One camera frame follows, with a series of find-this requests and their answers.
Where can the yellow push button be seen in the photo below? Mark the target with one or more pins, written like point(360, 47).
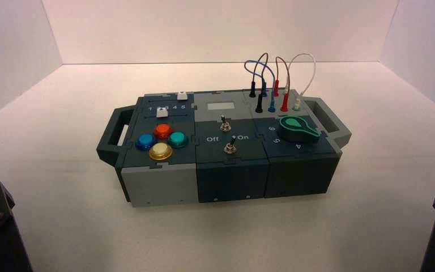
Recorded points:
point(160, 151)

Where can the teal and grey control box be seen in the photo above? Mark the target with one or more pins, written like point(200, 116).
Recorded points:
point(232, 176)

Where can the green rotary knob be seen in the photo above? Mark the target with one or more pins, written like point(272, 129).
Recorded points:
point(298, 128)

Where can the blue push button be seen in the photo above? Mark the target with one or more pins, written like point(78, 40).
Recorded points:
point(145, 142)

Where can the red push button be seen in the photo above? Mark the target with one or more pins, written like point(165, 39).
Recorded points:
point(163, 130)

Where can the white slider knob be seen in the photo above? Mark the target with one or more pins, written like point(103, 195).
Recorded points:
point(182, 95)
point(162, 112)

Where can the metal toggle switch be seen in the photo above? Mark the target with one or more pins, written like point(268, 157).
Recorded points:
point(224, 124)
point(230, 146)

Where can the green push button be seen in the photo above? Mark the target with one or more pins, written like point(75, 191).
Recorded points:
point(178, 139)

